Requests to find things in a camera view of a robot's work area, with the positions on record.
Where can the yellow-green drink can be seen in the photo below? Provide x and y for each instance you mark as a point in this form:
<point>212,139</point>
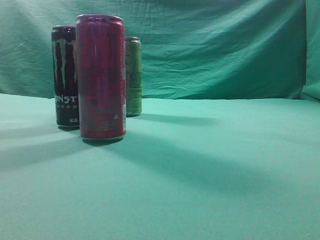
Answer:
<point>133,69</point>

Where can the pink energy drink can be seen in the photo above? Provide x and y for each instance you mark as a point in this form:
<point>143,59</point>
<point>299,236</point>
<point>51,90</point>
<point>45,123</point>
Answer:
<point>100,47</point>

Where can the green cloth backdrop and cover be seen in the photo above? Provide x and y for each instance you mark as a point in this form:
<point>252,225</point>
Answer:
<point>227,146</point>

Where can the black Monster energy can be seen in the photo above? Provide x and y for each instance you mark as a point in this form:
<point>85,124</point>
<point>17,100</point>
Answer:
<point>65,77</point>

